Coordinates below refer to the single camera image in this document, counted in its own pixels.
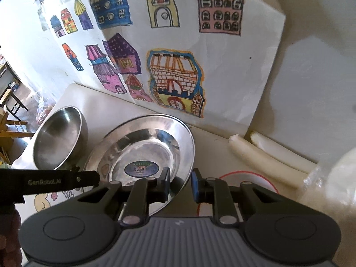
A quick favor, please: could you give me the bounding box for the white wax candle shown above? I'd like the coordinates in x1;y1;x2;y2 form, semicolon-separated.
228;134;309;189
250;131;318;174

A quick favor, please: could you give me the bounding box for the person's left hand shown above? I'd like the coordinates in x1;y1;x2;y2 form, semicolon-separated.
0;208;23;267

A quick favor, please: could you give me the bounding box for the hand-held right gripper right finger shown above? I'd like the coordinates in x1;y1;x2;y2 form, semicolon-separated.
191;168;283;226

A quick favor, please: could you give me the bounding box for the wooden chair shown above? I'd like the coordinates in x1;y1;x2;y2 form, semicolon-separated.
0;117;34;156

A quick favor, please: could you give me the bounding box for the clear bag of white pads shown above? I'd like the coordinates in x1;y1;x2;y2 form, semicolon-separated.
297;147;356;230

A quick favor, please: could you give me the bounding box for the stainless steel plate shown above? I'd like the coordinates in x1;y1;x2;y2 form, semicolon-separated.
83;114;195;218

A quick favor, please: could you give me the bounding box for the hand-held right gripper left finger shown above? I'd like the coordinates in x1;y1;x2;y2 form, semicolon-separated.
76;167;171;226

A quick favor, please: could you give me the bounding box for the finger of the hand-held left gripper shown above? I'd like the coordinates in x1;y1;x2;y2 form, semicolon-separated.
71;166;101;192

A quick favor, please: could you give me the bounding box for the white printed tablecloth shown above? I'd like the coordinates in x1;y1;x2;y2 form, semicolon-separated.
11;83;320;220

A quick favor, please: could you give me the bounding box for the dark round plate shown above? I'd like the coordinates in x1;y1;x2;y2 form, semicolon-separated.
32;106;89;171

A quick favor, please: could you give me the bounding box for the wall poster with drawn houses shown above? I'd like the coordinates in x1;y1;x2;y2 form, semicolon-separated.
0;0;287;134

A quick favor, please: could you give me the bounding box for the clear plastic bag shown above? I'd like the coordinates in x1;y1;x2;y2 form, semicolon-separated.
34;91;61;126

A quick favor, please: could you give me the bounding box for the white bowl with red rim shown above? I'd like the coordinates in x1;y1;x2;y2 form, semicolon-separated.
197;172;279;218

